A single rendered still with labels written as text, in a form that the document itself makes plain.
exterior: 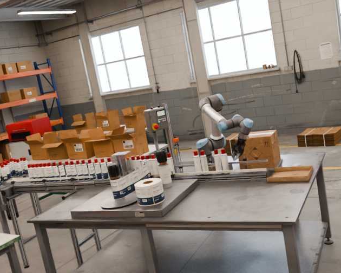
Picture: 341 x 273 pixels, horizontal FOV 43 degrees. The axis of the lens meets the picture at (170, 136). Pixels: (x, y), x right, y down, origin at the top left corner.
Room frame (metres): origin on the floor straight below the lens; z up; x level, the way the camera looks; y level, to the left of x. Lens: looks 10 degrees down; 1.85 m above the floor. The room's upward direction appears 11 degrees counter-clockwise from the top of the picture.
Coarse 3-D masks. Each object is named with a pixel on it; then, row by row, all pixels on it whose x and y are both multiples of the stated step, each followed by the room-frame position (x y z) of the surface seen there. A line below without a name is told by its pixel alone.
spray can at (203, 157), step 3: (201, 153) 3.45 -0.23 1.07; (204, 153) 3.46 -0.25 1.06; (201, 156) 3.45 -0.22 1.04; (204, 156) 3.44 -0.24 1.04; (201, 159) 3.45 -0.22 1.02; (204, 159) 3.44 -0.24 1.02; (201, 162) 3.45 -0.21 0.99; (204, 162) 3.44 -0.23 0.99; (201, 165) 3.46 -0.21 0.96; (204, 165) 3.44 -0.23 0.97; (207, 165) 3.45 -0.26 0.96; (204, 168) 3.44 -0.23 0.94; (207, 168) 3.45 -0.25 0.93; (204, 171) 3.44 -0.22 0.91; (204, 174) 3.45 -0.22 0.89; (207, 174) 3.44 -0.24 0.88
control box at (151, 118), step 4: (156, 108) 3.70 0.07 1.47; (160, 108) 3.71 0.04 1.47; (164, 108) 3.72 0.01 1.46; (144, 112) 3.73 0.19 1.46; (148, 112) 3.66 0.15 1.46; (152, 112) 3.67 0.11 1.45; (148, 116) 3.67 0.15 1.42; (152, 116) 3.67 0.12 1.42; (156, 116) 3.69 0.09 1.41; (160, 116) 3.70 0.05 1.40; (164, 116) 3.72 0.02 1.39; (148, 120) 3.68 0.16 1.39; (152, 120) 3.66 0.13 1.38; (156, 120) 3.68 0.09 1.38; (148, 124) 3.70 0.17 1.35; (152, 124) 3.66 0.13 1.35; (156, 124) 3.68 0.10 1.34; (160, 124) 3.70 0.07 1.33; (164, 124) 3.71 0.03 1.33; (148, 128) 3.71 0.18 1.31; (152, 128) 3.66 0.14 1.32; (160, 128) 3.69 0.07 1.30; (164, 128) 3.72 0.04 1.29
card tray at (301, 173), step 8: (280, 168) 3.31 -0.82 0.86; (288, 168) 3.28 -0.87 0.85; (296, 168) 3.25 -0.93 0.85; (304, 168) 3.22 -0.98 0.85; (312, 168) 3.17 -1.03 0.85; (272, 176) 3.22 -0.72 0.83; (280, 176) 3.19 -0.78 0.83; (288, 176) 3.15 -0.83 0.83; (296, 176) 3.00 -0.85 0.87; (304, 176) 2.98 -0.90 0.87
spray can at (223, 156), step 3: (222, 150) 3.37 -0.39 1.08; (222, 153) 3.37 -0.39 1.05; (225, 153) 3.37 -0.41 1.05; (222, 156) 3.36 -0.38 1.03; (225, 156) 3.36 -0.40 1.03; (222, 159) 3.36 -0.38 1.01; (225, 159) 3.36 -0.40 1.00; (222, 162) 3.37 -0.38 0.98; (225, 162) 3.36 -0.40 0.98; (222, 165) 3.37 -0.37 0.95; (225, 165) 3.36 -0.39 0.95; (228, 165) 3.37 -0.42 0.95; (225, 168) 3.36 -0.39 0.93; (228, 168) 3.36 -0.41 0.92
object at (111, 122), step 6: (96, 114) 8.33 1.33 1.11; (102, 114) 8.45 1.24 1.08; (108, 114) 8.09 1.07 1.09; (114, 114) 8.21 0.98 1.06; (102, 120) 8.19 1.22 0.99; (108, 120) 8.09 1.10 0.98; (114, 120) 8.19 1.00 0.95; (102, 126) 8.20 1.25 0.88; (108, 126) 8.11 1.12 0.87; (114, 126) 8.16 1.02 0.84; (120, 126) 8.29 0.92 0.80
